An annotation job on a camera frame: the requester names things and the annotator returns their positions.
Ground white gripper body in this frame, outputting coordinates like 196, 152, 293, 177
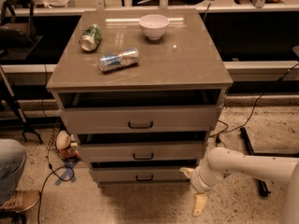
190, 167, 211, 193

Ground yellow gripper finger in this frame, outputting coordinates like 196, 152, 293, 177
193, 193, 207, 217
179, 167, 193, 179

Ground grey drawer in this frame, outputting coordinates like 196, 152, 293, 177
90, 166, 188, 184
60, 105, 221, 134
78, 142, 207, 162

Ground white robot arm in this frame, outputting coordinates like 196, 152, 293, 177
179, 147, 299, 224

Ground grey drawer cabinet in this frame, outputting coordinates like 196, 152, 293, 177
46, 8, 234, 189

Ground black floor stand bar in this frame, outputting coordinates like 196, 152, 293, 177
240, 127, 270, 198

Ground blue tape cross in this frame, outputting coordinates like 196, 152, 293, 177
54, 159, 78, 186

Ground blue silver soda can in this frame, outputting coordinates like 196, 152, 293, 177
99, 48, 139, 72

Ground white bowl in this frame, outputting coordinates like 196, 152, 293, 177
138, 14, 169, 40

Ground green crushed soda can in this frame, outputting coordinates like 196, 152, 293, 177
78, 23, 102, 52

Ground brown shoe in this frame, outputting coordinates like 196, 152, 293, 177
0, 189, 40, 213

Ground person's leg in jeans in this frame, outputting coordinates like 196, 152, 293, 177
0, 139, 26, 204

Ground black tripod leg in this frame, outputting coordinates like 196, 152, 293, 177
0, 64, 43, 144

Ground black chair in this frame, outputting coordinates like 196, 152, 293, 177
0, 0, 42, 63

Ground black power cable right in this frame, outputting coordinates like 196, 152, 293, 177
208, 63, 299, 156

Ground black cable left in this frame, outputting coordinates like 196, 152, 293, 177
36, 63, 76, 224

